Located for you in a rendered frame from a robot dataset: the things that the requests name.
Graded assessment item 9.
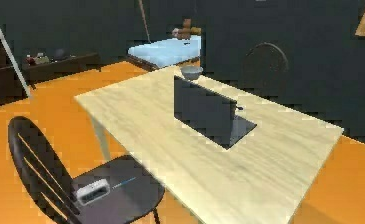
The white alarm clock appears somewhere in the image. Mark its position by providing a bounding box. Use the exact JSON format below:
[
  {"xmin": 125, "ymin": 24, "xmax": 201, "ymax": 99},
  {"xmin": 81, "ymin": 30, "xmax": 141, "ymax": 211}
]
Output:
[{"xmin": 75, "ymin": 178, "xmax": 111, "ymax": 207}]

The dark shelf with white frame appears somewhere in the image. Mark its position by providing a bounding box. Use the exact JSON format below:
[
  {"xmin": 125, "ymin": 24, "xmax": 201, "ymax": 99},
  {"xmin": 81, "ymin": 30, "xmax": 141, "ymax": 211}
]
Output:
[{"xmin": 0, "ymin": 14, "xmax": 32, "ymax": 108}]

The dark low side table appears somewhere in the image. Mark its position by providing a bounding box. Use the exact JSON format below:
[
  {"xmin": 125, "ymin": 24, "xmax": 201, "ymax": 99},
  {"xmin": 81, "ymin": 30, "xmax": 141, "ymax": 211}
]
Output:
[{"xmin": 22, "ymin": 51, "xmax": 102, "ymax": 89}]

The black chair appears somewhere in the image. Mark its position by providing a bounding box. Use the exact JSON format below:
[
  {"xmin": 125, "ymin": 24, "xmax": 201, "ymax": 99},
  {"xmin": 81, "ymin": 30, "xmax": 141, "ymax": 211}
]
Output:
[{"xmin": 7, "ymin": 115, "xmax": 166, "ymax": 224}]

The black laptop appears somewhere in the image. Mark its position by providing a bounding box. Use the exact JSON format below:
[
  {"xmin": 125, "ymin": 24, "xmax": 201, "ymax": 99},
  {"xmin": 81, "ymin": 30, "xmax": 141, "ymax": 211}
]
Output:
[{"xmin": 173, "ymin": 75, "xmax": 258, "ymax": 151}]

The blue pen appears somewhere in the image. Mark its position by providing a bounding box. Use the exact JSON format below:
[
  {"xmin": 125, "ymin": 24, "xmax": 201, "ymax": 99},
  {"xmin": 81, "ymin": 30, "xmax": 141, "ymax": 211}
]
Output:
[{"xmin": 111, "ymin": 176, "xmax": 137, "ymax": 190}]

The brown teddy bear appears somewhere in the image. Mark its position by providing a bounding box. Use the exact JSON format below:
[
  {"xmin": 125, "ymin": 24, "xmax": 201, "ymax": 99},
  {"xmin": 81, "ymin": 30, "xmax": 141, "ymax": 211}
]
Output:
[{"xmin": 171, "ymin": 18, "xmax": 202, "ymax": 41}]

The pale wooden table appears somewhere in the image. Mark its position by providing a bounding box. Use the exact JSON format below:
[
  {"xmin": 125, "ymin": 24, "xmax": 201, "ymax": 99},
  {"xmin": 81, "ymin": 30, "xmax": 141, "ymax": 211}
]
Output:
[{"xmin": 73, "ymin": 65, "xmax": 345, "ymax": 224}]

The grey bowl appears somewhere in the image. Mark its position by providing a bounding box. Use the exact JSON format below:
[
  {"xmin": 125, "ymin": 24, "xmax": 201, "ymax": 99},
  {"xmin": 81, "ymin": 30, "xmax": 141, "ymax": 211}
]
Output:
[{"xmin": 180, "ymin": 65, "xmax": 204, "ymax": 81}]

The bed with blue sheet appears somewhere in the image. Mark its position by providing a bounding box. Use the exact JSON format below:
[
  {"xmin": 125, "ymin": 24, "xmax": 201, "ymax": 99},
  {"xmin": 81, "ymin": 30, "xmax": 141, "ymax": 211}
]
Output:
[{"xmin": 126, "ymin": 34, "xmax": 203, "ymax": 72}]

